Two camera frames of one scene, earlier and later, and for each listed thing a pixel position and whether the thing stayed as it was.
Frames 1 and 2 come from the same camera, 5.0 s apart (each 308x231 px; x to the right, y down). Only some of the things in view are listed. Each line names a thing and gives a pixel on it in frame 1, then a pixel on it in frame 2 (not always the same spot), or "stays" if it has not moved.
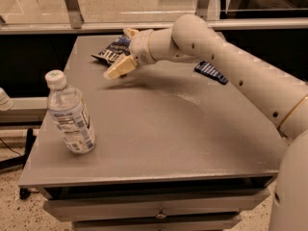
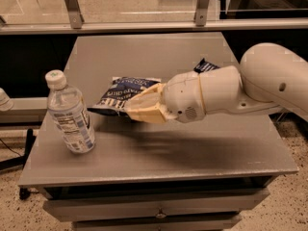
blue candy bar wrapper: [210, 69] stays
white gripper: [140, 47] to [182, 95]
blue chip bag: [111, 53] to [120, 90]
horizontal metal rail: [105, 27] stays
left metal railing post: [76, 19] stays
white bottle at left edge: [6, 103] stays
